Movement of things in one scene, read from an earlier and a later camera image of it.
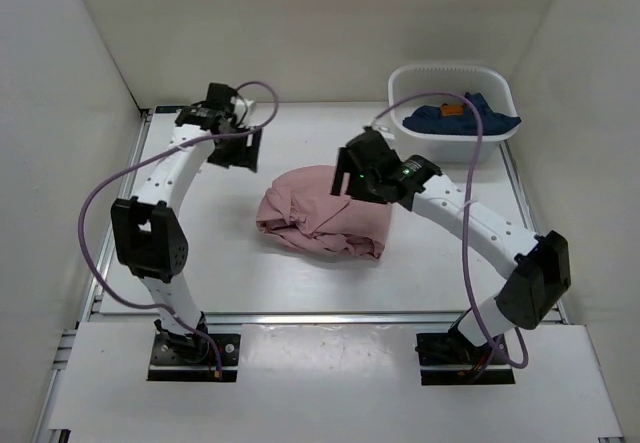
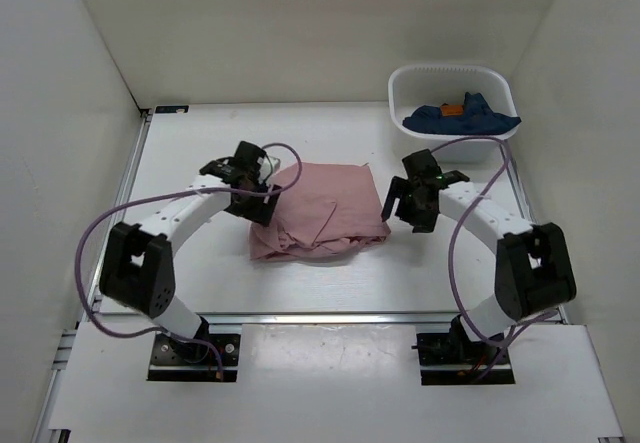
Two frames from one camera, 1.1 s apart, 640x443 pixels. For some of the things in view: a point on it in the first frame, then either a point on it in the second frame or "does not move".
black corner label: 168,108 does not move
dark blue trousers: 457,119 does not move
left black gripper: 246,156 to 260,212
